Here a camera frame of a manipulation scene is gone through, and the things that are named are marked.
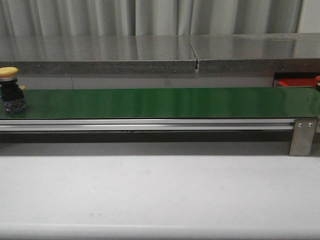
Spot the red mushroom push button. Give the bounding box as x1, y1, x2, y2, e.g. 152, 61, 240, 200
315, 75, 320, 92

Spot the green conveyor belt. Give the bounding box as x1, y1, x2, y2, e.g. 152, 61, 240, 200
0, 87, 320, 120

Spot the left steel counter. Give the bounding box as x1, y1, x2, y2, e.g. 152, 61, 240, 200
0, 35, 198, 75

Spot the steel counter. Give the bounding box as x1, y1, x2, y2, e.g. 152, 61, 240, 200
0, 35, 198, 75
190, 33, 320, 74

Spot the right steel counter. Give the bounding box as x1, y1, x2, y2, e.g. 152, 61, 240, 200
190, 33, 320, 74

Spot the red plastic tray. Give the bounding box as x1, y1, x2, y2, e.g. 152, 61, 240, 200
277, 78, 317, 88

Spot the yellow push button middle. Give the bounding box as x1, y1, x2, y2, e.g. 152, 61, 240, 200
0, 67, 26, 114

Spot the grey curtain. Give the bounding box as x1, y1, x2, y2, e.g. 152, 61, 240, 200
0, 0, 303, 37

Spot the aluminium conveyor side rail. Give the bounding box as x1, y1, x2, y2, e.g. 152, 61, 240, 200
0, 118, 295, 132

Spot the steel conveyor support bracket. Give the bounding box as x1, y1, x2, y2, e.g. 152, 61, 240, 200
289, 118, 318, 157

